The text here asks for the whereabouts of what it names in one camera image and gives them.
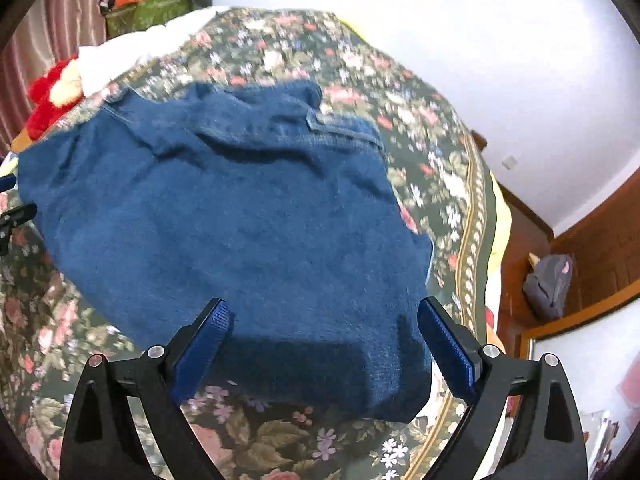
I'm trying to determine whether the yellow bed sheet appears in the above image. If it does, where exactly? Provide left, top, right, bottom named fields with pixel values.
left=491, top=179, right=514, bottom=283

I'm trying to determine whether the white cloth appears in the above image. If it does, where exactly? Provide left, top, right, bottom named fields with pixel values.
left=77, top=6, right=232, bottom=97

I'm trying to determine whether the red plush toy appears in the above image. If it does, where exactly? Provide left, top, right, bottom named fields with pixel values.
left=25, top=56, right=85, bottom=141

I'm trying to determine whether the floral bed blanket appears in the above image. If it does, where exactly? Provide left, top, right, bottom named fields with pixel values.
left=0, top=6, right=502, bottom=480

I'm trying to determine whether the blue denim jacket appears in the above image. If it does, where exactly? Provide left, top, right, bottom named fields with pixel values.
left=17, top=80, right=437, bottom=424

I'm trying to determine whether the grey bag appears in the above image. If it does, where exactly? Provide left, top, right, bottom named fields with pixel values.
left=522, top=253, right=575, bottom=322

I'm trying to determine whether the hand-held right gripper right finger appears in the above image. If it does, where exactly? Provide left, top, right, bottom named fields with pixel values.
left=417, top=297, right=589, bottom=480

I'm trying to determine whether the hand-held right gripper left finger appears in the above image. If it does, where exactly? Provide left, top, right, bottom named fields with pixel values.
left=59, top=298, right=235, bottom=480

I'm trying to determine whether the wooden door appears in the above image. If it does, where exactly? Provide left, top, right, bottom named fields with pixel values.
left=549, top=167, right=640, bottom=313

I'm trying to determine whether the striped pink curtain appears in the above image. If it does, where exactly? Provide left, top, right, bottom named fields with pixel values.
left=0, top=0, right=108, bottom=157

